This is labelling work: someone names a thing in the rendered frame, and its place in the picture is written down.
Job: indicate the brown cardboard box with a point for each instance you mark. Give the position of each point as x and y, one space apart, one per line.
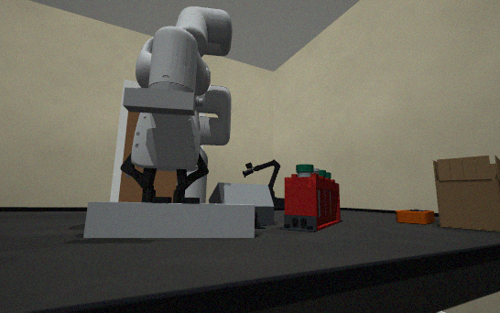
469 198

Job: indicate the orange rectangular block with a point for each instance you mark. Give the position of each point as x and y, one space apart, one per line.
415 216

